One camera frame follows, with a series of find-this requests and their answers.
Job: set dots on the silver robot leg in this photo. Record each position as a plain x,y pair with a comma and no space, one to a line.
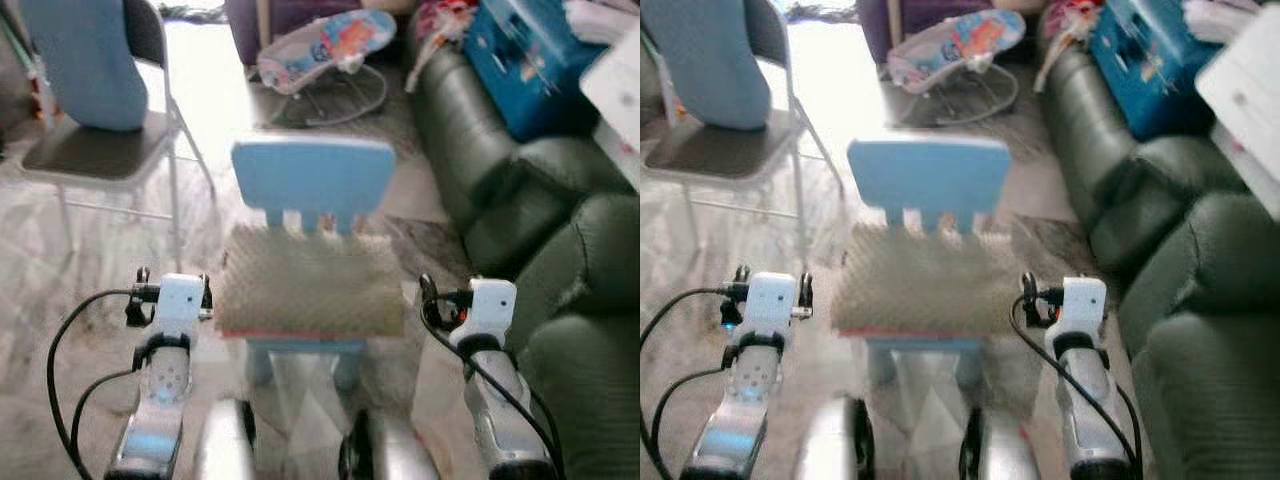
225,445
1005,450
385,450
835,445

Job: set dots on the grey metal folding chair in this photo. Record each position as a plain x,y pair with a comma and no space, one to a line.
720,150
100,150

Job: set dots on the blue box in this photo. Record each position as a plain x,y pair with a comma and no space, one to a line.
1150,60
530,60

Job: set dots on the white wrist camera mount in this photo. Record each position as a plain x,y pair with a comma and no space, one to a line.
772,298
492,305
180,300
1085,300

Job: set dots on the blue cushion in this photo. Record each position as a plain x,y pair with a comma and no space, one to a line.
85,60
705,60

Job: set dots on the beige textured pillow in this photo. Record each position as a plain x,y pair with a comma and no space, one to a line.
925,285
310,285

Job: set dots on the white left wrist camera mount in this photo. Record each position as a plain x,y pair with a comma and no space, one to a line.
772,298
180,300

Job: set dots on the colourful baby bouncer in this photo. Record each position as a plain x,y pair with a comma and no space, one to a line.
950,50
320,50

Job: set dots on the red and white cloth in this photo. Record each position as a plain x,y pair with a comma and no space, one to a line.
1065,20
440,20

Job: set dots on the white flat board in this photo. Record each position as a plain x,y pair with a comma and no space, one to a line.
615,90
1250,100

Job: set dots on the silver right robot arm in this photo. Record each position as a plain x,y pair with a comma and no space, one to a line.
1090,410
500,420

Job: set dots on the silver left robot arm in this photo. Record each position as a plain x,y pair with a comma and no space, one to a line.
160,400
745,400

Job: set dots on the silver left robot leg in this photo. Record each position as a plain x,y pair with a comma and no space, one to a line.
225,445
835,445

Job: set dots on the light blue child chair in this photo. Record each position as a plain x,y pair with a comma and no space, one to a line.
315,175
930,175

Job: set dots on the dark green leather sofa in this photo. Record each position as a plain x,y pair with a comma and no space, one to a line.
480,130
1110,140

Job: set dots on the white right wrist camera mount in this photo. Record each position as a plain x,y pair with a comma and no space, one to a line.
1085,300
492,305

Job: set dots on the silver right robot leg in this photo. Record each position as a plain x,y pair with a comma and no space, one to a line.
1005,450
385,450

